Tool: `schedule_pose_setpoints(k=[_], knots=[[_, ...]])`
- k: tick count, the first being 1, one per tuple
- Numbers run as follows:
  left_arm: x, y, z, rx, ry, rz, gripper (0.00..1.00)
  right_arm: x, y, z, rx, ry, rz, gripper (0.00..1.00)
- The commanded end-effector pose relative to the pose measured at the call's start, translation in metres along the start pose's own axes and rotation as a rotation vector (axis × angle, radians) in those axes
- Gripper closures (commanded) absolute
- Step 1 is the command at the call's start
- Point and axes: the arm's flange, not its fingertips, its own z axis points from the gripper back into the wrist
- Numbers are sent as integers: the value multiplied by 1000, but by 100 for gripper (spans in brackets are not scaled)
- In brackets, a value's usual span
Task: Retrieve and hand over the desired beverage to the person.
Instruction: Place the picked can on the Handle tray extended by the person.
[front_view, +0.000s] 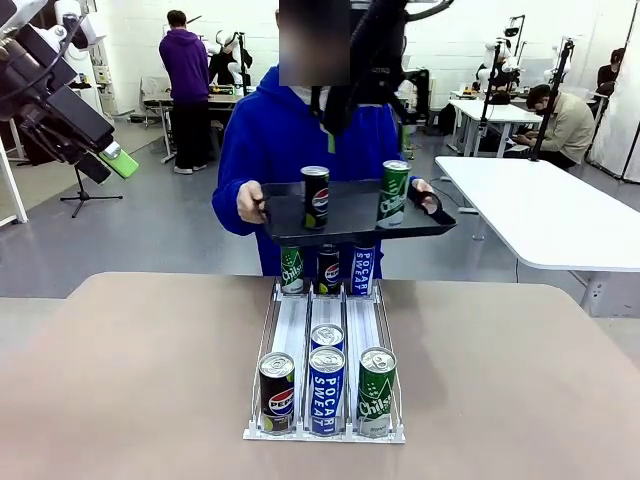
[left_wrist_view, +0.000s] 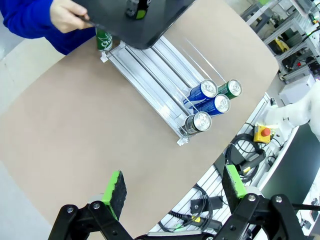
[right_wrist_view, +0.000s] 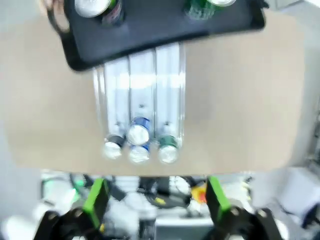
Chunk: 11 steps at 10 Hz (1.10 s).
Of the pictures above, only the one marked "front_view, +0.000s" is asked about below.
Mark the blue Pocari Sweat can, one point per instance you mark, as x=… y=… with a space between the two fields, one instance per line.
x=363 y=270
x=327 y=336
x=327 y=395

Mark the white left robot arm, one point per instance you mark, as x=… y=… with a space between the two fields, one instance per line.
x=27 y=55

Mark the person in dark clothes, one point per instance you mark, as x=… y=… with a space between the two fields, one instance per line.
x=610 y=75

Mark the person's left hand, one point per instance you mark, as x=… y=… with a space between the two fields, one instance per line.
x=425 y=197

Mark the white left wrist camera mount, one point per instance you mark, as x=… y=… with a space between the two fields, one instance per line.
x=87 y=30

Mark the large white table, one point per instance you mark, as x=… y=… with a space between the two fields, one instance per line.
x=525 y=210

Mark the person in blue hoodie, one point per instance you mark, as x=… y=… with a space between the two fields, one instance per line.
x=280 y=140

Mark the clear white can dispenser rack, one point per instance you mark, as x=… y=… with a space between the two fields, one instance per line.
x=292 y=312

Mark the seated person in beige jacket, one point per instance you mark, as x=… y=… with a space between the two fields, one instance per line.
x=570 y=125

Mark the black tripod pole with camera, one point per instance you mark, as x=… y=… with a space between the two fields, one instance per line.
x=550 y=100

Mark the person in purple hoodie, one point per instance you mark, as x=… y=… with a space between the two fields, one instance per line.
x=185 y=75

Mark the black tripod light stand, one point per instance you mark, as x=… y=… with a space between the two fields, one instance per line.
x=82 y=195

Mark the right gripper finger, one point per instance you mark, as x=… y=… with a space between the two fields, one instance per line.
x=410 y=100
x=335 y=115

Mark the person's right forearm blue sleeve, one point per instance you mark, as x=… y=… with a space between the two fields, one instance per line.
x=227 y=210

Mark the black serving tray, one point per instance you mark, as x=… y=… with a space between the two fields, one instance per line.
x=350 y=220

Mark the white partition panel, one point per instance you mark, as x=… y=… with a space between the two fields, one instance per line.
x=620 y=125

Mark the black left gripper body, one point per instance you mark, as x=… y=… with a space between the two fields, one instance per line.
x=80 y=120

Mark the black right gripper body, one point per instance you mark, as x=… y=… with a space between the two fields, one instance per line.
x=377 y=75

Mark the white background desk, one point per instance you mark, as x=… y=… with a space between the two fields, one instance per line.
x=490 y=107

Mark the person's right hand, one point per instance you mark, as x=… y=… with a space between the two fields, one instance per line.
x=250 y=202

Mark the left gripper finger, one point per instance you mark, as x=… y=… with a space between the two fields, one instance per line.
x=120 y=160
x=95 y=170

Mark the green Chilsung can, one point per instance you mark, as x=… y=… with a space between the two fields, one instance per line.
x=376 y=395
x=292 y=270
x=393 y=197

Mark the black Pepsi can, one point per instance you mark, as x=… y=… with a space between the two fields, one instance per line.
x=329 y=272
x=316 y=200
x=276 y=395

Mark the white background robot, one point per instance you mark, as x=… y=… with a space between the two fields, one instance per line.
x=225 y=57

